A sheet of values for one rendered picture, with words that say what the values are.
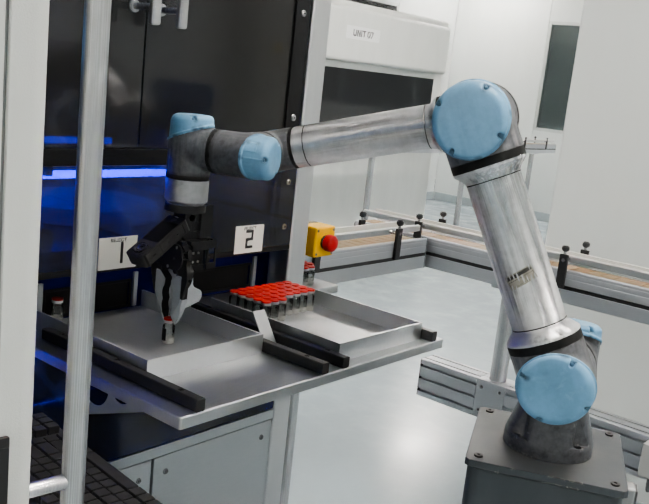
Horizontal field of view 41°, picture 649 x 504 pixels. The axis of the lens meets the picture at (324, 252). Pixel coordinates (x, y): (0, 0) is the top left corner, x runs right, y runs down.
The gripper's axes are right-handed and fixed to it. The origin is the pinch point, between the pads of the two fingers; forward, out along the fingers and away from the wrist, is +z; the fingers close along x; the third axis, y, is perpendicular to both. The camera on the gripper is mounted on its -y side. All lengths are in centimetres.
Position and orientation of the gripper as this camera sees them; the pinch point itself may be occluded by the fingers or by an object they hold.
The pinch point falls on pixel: (167, 315)
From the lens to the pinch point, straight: 155.8
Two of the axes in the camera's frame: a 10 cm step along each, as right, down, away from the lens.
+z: -1.1, 9.7, 2.0
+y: 6.4, -0.8, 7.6
